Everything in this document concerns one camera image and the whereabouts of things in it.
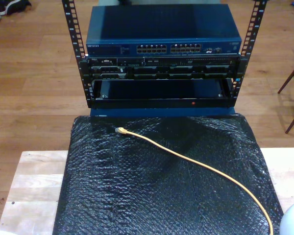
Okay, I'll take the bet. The black sneaker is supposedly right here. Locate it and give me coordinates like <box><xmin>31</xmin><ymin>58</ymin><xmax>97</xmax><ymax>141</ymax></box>
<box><xmin>0</xmin><ymin>0</ymin><xmax>32</xmax><ymax>16</ymax></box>

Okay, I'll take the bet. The black open rack frame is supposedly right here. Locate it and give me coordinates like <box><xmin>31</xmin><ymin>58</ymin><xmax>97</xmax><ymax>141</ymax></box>
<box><xmin>61</xmin><ymin>0</ymin><xmax>270</xmax><ymax>110</ymax></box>

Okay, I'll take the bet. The yellow network cable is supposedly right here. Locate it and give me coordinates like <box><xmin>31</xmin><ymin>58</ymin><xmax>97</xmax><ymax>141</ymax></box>
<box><xmin>114</xmin><ymin>127</ymin><xmax>274</xmax><ymax>235</ymax></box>

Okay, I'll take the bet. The black rack server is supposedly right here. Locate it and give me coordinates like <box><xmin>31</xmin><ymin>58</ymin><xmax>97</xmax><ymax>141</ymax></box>
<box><xmin>79</xmin><ymin>55</ymin><xmax>245</xmax><ymax>81</ymax></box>

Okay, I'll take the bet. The black bubble mat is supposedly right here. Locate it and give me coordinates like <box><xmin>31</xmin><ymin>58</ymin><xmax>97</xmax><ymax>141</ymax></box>
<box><xmin>52</xmin><ymin>115</ymin><xmax>285</xmax><ymax>235</ymax></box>

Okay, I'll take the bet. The blue flat base box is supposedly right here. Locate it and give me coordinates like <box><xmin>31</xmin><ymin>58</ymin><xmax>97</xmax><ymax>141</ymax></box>
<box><xmin>90</xmin><ymin>107</ymin><xmax>237</xmax><ymax>118</ymax></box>

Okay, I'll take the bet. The blue network switch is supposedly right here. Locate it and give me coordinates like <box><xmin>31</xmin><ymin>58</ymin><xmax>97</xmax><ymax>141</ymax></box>
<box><xmin>86</xmin><ymin>3</ymin><xmax>243</xmax><ymax>57</ymax></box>

